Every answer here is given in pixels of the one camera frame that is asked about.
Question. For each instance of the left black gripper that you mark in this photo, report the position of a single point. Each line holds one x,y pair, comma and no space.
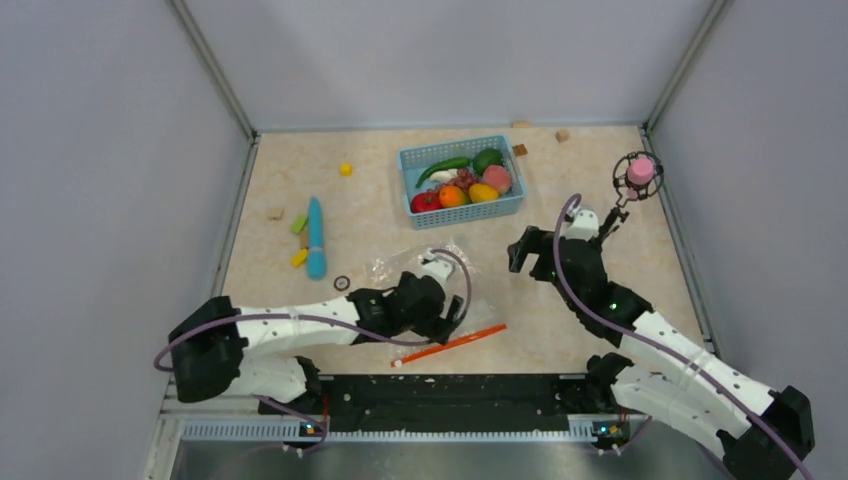
438,328

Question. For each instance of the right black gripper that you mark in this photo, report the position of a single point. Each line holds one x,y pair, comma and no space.
533,241

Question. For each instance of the clear zip top bag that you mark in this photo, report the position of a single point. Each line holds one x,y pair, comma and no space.
467,281

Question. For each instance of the purple grape bunch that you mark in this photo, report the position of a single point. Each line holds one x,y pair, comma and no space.
466,178

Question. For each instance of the orange green mango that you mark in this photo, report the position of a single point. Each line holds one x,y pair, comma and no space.
451,196

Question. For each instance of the green chili pepper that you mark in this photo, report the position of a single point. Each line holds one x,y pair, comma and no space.
451,163

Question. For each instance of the red tomato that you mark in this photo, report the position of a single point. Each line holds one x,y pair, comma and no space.
424,202

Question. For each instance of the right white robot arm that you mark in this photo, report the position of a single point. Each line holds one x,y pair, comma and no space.
753,430

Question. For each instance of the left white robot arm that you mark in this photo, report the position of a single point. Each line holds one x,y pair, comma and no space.
221,349

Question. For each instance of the yellow lemon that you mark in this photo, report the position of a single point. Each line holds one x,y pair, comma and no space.
481,192

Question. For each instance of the pink peach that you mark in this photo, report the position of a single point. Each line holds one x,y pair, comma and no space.
499,178

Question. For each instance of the light blue plastic basket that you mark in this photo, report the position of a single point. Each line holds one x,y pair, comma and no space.
413,161

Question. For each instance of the brown cube block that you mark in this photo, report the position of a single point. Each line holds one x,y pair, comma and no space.
520,150

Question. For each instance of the white garlic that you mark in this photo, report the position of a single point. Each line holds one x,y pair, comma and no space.
443,176

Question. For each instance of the poker chip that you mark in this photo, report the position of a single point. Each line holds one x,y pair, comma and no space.
341,283

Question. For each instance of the pink microphone on tripod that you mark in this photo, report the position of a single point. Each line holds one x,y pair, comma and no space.
636,177

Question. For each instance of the blue cylindrical bottle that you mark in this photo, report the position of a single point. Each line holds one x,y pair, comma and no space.
316,258

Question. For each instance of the yellow wedge block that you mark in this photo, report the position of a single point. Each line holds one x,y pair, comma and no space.
299,258

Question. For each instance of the green block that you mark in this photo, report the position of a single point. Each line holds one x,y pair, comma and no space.
299,224

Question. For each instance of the beige wooden block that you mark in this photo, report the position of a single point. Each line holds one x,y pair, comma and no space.
276,214

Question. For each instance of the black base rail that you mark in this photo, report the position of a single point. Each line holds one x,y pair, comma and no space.
472,403

